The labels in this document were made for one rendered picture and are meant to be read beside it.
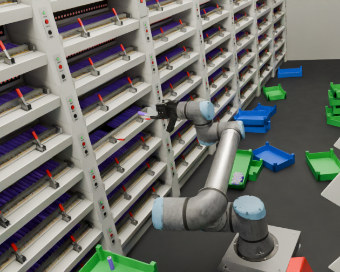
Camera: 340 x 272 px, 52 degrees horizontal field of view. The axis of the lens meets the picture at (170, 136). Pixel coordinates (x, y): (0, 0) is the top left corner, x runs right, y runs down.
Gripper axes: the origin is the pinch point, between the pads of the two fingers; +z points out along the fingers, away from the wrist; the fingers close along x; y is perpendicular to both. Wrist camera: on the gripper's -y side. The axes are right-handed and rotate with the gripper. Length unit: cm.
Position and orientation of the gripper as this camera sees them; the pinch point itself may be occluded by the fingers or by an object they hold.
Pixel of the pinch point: (148, 115)
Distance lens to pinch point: 184.7
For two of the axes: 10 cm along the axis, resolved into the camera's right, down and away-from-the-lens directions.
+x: -4.8, 4.3, -7.7
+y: -2.1, -9.0, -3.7
